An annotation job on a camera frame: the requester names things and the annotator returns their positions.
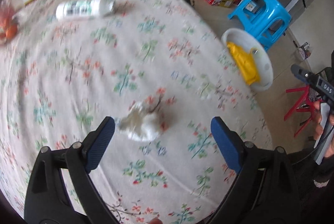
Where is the white plastic bottle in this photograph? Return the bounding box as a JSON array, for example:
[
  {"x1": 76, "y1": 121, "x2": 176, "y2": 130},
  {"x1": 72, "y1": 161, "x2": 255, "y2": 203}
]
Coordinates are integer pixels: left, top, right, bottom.
[{"x1": 56, "y1": 0, "x2": 115, "y2": 21}]

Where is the right hand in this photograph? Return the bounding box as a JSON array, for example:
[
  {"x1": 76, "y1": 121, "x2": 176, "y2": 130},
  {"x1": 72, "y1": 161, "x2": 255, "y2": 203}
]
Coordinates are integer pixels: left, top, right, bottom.
[{"x1": 314, "y1": 101, "x2": 333, "y2": 165}]

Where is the blue plastic stool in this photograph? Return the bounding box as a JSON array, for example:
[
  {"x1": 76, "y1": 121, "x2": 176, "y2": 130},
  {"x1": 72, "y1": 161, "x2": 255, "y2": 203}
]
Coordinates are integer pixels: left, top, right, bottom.
[{"x1": 228, "y1": 0, "x2": 292, "y2": 51}]

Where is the floral tablecloth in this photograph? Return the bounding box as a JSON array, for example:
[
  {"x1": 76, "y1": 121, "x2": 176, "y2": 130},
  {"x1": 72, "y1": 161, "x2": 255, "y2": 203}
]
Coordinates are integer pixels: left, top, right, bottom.
[{"x1": 1, "y1": 0, "x2": 272, "y2": 223}]

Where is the glass jar with wooden lid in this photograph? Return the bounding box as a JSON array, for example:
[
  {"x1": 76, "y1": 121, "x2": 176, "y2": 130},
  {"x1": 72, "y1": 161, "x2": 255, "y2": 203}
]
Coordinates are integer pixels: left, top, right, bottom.
[{"x1": 1, "y1": 0, "x2": 24, "y2": 45}]

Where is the white trash bin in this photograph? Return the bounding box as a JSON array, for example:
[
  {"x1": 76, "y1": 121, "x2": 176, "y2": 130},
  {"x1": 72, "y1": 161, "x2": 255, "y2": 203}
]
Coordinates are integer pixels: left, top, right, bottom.
[{"x1": 221, "y1": 28, "x2": 273, "y2": 92}]

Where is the yellow snack wrapper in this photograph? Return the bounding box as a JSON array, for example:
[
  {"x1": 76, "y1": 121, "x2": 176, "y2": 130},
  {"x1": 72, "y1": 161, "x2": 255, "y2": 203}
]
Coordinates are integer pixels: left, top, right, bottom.
[{"x1": 226, "y1": 41, "x2": 260, "y2": 85}]

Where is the white tissue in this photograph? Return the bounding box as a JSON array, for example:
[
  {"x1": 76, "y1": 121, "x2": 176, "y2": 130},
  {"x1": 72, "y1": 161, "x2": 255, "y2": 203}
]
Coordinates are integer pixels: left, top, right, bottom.
[{"x1": 118, "y1": 102, "x2": 162, "y2": 143}]

